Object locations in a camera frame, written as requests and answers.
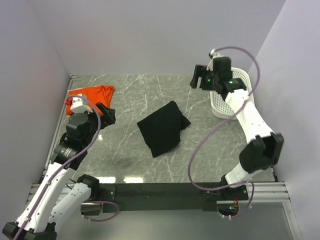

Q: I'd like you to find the black t-shirt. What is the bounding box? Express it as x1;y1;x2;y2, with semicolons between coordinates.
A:
137;101;191;158

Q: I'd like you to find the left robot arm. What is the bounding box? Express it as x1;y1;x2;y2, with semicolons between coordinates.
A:
2;102;116;240

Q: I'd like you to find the white perforated plastic basket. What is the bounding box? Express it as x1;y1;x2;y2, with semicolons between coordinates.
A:
209;67;255;120

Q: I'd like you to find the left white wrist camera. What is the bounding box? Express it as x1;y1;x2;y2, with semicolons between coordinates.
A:
64;97;93;116

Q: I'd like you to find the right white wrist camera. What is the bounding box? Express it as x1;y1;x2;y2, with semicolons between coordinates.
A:
206;49;223;71

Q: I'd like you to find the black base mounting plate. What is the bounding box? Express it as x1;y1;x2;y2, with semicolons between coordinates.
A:
88;182;249;212

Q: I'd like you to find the aluminium frame rail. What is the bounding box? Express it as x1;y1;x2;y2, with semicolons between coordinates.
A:
25;182;291;206

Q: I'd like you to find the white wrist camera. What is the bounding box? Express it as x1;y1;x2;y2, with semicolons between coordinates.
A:
64;97;93;116
206;49;223;71

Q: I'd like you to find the folded orange t-shirt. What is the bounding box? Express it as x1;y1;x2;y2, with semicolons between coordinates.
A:
68;84;115;108

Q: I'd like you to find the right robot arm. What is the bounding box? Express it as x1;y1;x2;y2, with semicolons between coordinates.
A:
190;56;284;199

